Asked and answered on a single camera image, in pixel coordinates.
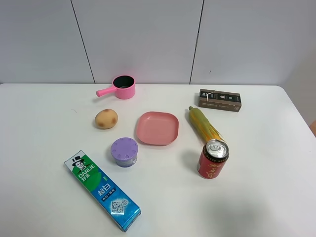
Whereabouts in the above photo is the pink square plate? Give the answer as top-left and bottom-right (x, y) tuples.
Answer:
(136, 112), (179, 146)

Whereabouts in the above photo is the purple lidded jar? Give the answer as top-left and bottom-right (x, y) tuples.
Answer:
(111, 137), (138, 167)

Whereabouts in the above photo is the pink toy saucepan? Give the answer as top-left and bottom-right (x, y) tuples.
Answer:
(96, 75), (136, 99)

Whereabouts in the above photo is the toy potato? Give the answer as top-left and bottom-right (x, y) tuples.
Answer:
(95, 109), (118, 129)

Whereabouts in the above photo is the toy corn cob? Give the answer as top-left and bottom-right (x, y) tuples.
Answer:
(189, 106), (225, 144)

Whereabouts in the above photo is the brown rectangular box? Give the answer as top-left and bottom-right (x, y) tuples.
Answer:
(198, 89), (242, 112)

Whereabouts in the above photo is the red soda can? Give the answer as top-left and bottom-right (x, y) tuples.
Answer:
(197, 139), (229, 179)

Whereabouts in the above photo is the Darlie toothpaste box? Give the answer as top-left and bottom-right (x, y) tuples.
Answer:
(64, 151), (141, 232)

